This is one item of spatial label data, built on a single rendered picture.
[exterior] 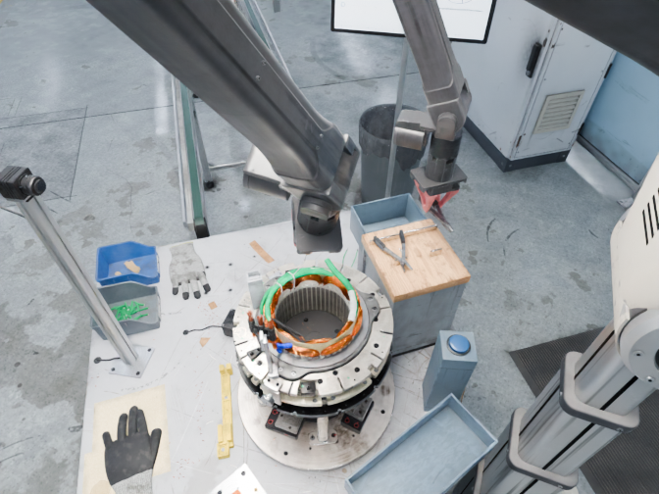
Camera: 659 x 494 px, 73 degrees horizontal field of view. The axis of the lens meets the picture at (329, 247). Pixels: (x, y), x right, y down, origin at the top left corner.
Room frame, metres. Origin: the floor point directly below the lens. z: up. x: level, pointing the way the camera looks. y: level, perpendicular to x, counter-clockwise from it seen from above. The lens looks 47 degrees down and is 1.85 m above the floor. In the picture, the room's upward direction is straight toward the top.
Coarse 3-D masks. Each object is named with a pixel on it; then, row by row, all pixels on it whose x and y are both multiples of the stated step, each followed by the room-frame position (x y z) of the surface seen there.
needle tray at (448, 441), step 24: (432, 408) 0.34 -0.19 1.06; (456, 408) 0.35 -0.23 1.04; (408, 432) 0.30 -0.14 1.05; (432, 432) 0.31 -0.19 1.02; (456, 432) 0.31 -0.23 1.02; (480, 432) 0.30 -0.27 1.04; (384, 456) 0.27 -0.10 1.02; (408, 456) 0.27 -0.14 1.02; (432, 456) 0.27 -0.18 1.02; (456, 456) 0.27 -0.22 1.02; (480, 456) 0.26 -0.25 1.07; (360, 480) 0.23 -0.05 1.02; (384, 480) 0.23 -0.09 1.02; (408, 480) 0.23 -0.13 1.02; (432, 480) 0.23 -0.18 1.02; (456, 480) 0.22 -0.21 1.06
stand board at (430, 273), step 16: (416, 224) 0.81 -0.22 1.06; (432, 224) 0.81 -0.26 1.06; (368, 240) 0.75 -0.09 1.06; (416, 240) 0.75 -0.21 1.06; (432, 240) 0.75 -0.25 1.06; (384, 256) 0.70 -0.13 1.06; (400, 256) 0.70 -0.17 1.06; (416, 256) 0.70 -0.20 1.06; (448, 256) 0.70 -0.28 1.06; (384, 272) 0.65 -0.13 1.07; (400, 272) 0.65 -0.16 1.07; (416, 272) 0.65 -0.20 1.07; (432, 272) 0.65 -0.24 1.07; (448, 272) 0.65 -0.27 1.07; (464, 272) 0.65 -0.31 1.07; (400, 288) 0.61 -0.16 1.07; (416, 288) 0.61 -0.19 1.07; (432, 288) 0.61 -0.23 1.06
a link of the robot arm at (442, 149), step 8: (424, 136) 0.74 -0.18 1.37; (432, 136) 0.74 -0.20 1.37; (456, 136) 0.72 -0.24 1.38; (424, 144) 0.74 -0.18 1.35; (432, 144) 0.73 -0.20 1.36; (440, 144) 0.72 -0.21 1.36; (448, 144) 0.71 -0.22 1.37; (456, 144) 0.72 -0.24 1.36; (432, 152) 0.73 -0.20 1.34; (440, 152) 0.72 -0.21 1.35; (448, 152) 0.71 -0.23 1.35; (456, 152) 0.72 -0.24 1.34; (448, 160) 0.71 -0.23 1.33
